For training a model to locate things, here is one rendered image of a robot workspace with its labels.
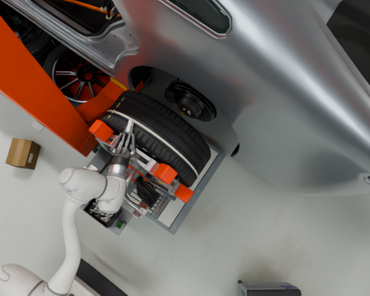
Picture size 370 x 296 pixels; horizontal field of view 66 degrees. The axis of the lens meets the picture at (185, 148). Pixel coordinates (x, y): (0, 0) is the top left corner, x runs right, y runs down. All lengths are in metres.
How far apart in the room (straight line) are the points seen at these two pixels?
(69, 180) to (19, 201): 1.66
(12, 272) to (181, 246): 1.40
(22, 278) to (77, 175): 0.55
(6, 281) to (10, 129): 1.72
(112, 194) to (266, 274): 1.77
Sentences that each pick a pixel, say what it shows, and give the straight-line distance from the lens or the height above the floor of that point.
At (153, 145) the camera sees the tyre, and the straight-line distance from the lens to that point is 1.38.
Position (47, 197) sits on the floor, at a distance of 2.70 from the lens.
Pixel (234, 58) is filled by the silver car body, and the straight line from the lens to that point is 1.03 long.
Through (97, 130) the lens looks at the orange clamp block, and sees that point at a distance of 1.49.
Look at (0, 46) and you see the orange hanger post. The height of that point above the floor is 1.73.
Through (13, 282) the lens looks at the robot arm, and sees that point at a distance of 1.49.
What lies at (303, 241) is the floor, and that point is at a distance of 2.79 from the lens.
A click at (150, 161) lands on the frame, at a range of 1.41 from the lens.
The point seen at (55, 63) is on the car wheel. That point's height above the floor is 0.50.
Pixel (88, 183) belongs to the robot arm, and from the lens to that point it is 1.17.
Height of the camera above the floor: 2.51
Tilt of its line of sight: 75 degrees down
